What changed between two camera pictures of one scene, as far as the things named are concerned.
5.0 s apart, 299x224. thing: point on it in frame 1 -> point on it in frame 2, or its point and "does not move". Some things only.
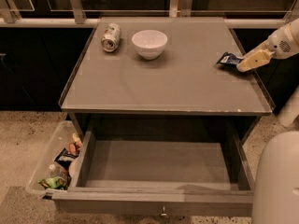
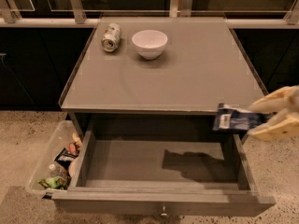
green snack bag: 53,183 does not move
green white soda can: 110,37 does not move
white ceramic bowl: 149,44 does not move
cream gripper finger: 263,47 -> 284,98
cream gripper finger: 256,60 -> 282,126
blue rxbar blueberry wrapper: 228,59 -> 233,119
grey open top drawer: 158,174 does not move
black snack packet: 64,158 does not move
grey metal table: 157,78 does not move
